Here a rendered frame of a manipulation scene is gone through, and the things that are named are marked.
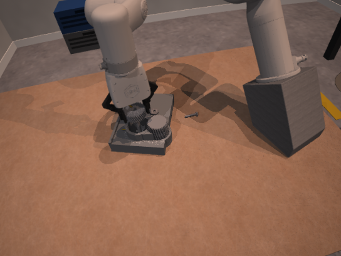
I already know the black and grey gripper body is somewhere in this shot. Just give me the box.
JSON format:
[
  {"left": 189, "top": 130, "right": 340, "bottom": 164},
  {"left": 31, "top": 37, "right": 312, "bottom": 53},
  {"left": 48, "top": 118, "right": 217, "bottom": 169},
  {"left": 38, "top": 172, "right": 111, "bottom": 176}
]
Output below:
[{"left": 105, "top": 60, "right": 151, "bottom": 109}]

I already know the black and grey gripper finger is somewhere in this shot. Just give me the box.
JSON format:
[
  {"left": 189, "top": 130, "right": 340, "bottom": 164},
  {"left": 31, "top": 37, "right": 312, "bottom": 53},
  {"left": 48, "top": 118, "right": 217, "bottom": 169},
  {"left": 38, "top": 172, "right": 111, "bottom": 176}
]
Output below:
[
  {"left": 102, "top": 93, "right": 127, "bottom": 123},
  {"left": 142, "top": 80, "right": 158, "bottom": 114}
]

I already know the grey toothed gear with yellow arrow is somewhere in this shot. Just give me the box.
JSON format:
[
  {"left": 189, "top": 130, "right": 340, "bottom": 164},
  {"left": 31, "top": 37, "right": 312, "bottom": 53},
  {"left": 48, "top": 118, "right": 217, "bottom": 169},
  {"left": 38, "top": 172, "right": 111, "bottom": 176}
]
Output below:
[{"left": 123, "top": 102, "right": 147, "bottom": 123}]

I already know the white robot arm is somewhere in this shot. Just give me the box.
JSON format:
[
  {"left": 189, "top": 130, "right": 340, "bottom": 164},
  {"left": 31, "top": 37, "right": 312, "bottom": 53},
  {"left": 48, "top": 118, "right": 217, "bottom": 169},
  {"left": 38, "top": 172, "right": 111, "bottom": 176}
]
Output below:
[{"left": 85, "top": 0, "right": 308, "bottom": 83}]

